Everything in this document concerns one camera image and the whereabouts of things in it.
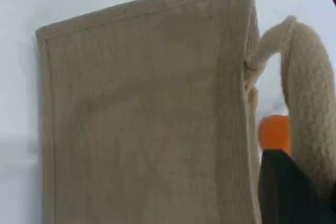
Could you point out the orange fruit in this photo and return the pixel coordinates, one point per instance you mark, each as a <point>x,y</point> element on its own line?
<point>274,134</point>

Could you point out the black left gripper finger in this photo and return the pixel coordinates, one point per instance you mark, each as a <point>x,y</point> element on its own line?
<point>286,195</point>

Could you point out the brown jute tote bag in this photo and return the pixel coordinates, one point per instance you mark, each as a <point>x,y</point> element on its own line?
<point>144,103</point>

